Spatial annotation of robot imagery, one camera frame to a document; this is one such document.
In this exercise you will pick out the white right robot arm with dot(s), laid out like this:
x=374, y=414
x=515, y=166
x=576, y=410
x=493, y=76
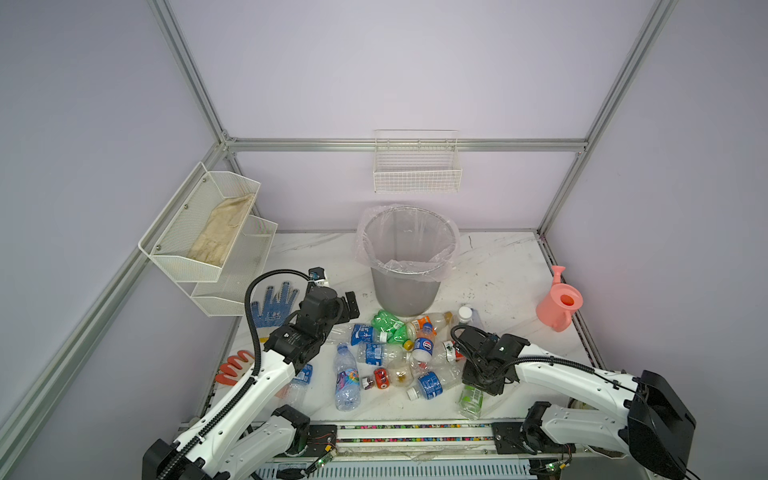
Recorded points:
x=639, y=416

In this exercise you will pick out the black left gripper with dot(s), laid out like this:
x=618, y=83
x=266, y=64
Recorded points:
x=344, y=315

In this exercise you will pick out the white mesh upper shelf tray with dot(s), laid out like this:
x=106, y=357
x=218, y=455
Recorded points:
x=192, y=240

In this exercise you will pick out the pink plastic watering can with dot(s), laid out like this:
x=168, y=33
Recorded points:
x=562, y=301

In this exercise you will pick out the colourful label water bottle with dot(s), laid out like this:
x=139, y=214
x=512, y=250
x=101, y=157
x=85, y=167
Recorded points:
x=348, y=389

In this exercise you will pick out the grey mesh waste bin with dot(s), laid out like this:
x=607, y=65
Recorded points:
x=404, y=298

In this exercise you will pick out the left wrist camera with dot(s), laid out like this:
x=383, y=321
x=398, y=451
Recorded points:
x=318, y=276

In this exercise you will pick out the green crushed plastic bottle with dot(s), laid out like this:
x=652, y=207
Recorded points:
x=388, y=328

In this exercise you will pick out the aluminium frame corner post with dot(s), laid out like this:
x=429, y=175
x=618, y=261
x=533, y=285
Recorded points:
x=651, y=29
x=171, y=30

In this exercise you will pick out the aluminium frame corner post right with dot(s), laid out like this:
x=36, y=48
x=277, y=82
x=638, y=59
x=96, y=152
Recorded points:
x=651, y=29

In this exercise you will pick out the white wire wall basket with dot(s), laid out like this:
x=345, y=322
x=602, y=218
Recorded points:
x=416, y=171

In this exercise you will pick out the aluminium frame corner post left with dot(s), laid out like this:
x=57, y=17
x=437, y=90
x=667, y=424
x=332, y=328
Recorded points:
x=171, y=30

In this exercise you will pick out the white mesh lower shelf tray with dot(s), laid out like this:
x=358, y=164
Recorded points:
x=246, y=261

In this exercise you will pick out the orange label plastic bottle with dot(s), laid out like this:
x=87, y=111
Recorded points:
x=434, y=324

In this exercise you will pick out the white mesh shelf tray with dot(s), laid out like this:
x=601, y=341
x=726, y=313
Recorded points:
x=192, y=240
x=246, y=261

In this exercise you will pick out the blue label bottle middle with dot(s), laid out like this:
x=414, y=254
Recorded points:
x=380, y=355

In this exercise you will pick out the red label clear bottle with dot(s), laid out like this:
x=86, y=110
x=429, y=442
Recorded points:
x=446, y=353

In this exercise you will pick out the blue knitted work glove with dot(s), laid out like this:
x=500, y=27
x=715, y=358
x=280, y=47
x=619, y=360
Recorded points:
x=274, y=307

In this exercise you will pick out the blue label bottle front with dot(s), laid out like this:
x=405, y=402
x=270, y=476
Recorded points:
x=434, y=383

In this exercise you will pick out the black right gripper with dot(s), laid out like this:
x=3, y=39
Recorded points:
x=489, y=387

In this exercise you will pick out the pepsi label plastic bottle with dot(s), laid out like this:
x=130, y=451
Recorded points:
x=422, y=351

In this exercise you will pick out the red cap round bottle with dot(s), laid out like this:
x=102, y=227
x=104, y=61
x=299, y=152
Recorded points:
x=383, y=378

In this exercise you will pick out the white cap clear bottle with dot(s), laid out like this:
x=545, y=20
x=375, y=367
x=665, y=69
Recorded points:
x=469, y=316

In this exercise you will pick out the metal base rail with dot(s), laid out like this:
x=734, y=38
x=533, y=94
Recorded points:
x=423, y=450

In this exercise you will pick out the green label plastic bottle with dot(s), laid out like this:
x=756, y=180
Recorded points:
x=470, y=402

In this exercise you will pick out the beige cloth glove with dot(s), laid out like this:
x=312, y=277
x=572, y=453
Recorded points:
x=215, y=241

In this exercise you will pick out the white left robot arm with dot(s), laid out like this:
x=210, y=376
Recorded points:
x=217, y=446

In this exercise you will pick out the aluminium frame horizontal bar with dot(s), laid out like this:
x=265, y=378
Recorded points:
x=370, y=145

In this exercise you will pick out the clear bottle blue label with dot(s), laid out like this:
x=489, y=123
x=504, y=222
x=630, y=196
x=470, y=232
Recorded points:
x=295, y=392

